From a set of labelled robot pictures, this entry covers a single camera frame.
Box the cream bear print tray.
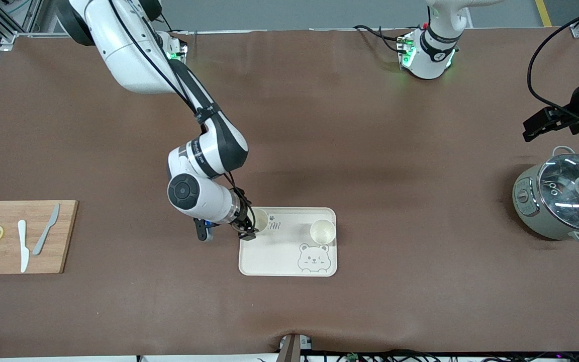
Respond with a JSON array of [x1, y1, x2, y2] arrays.
[[238, 207, 338, 278]]

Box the white plastic cup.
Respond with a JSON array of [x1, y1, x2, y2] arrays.
[[310, 219, 337, 246], [247, 208, 270, 234]]

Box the white plastic knife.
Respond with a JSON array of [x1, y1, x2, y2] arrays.
[[17, 220, 30, 273]]

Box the brown table mat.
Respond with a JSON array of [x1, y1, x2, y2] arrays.
[[0, 28, 579, 358]]

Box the table edge camera bracket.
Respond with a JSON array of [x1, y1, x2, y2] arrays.
[[277, 333, 313, 362]]

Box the wooden cutting board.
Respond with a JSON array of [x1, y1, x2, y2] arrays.
[[0, 200, 78, 275]]

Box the glass pot lid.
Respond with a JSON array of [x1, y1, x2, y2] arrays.
[[538, 153, 579, 225]]

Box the grey-green cooking pot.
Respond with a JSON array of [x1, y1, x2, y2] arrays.
[[512, 146, 579, 246]]

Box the black left base cables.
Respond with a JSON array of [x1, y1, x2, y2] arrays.
[[353, 24, 406, 54]]

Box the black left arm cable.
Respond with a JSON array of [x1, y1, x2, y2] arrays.
[[527, 0, 579, 116]]

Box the grey plastic knife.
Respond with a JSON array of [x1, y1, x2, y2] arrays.
[[32, 203, 61, 256]]

